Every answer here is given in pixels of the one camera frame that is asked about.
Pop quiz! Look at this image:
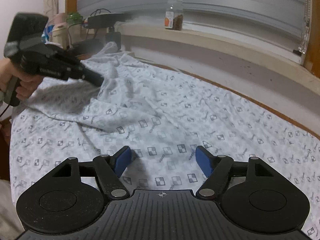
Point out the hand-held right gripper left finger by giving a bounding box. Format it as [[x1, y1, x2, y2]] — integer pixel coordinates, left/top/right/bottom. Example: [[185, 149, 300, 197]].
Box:
[[51, 146, 132, 201]]

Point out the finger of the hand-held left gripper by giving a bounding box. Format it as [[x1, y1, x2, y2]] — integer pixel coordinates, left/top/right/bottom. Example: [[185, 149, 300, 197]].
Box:
[[80, 65, 105, 88]]

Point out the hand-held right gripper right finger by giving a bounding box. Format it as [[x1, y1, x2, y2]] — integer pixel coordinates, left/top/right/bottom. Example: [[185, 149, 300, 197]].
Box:
[[195, 145, 275, 201]]

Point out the white patterned pajama garment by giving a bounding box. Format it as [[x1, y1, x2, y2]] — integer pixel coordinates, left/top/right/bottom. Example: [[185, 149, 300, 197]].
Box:
[[9, 42, 320, 240]]

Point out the person's left hand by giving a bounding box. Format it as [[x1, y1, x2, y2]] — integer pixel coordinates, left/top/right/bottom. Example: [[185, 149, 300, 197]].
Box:
[[0, 57, 43, 100]]

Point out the beige container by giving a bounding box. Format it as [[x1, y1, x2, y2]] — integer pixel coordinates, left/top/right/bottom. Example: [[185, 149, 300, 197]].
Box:
[[51, 22, 69, 49]]

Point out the flat black device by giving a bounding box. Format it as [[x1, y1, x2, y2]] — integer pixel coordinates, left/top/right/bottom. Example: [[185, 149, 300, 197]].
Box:
[[66, 39, 105, 55]]

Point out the black charger adapter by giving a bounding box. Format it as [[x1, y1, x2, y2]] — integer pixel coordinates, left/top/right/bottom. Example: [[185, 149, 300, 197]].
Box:
[[105, 26, 122, 49]]

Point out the green plastic object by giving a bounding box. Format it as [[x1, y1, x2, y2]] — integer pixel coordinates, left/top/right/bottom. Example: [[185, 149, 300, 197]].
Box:
[[65, 12, 83, 26]]

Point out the black box device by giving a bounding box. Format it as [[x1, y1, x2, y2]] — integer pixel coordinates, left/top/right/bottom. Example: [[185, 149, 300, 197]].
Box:
[[86, 12, 132, 29]]

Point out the glass jar with orange label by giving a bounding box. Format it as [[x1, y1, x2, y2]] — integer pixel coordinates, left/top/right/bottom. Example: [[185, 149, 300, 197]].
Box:
[[165, 0, 184, 30]]

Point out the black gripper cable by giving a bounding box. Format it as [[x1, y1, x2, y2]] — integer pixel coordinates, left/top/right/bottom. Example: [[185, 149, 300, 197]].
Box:
[[0, 102, 11, 117]]

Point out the clear blind cord handle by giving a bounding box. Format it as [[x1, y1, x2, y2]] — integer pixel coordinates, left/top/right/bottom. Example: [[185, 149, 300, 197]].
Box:
[[299, 0, 311, 54]]

